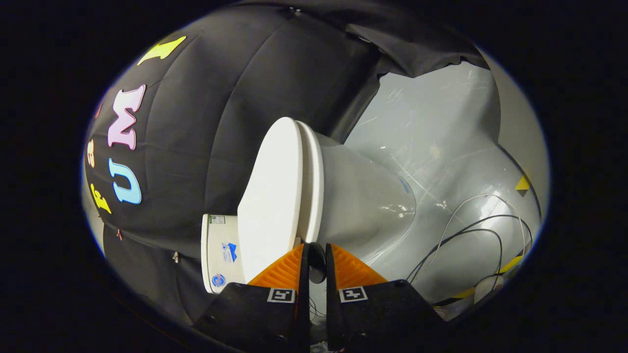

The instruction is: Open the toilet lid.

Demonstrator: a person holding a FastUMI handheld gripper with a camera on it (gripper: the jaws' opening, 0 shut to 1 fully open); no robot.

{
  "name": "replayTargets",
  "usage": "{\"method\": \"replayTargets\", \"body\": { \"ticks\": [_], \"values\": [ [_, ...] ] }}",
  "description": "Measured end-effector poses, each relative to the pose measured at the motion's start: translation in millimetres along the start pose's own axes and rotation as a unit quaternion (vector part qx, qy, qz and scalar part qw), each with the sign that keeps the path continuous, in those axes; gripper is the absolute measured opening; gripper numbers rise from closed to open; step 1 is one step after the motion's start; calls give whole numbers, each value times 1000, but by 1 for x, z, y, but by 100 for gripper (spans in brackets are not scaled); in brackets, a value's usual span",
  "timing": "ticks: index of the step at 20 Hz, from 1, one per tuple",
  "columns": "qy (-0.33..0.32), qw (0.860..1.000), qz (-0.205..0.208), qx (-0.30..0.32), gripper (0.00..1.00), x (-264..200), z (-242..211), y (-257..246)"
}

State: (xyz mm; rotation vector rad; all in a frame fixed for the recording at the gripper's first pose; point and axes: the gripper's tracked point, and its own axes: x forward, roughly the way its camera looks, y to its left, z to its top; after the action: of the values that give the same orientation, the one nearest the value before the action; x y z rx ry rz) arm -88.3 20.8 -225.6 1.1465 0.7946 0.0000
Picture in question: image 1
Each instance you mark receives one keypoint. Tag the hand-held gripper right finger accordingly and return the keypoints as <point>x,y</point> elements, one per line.
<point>363,318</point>

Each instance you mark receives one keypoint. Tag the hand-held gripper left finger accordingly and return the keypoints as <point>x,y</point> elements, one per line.
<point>274,318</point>

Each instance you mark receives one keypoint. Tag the white toilet lid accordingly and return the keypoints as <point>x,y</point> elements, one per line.
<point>270,196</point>

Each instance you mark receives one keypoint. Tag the white ceramic toilet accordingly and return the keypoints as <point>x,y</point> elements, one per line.
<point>363,196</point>

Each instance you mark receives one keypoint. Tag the black backdrop cloth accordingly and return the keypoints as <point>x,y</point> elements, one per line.
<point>196,147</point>

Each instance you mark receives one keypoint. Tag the yellow black floor tape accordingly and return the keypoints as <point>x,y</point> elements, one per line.
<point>522,184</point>

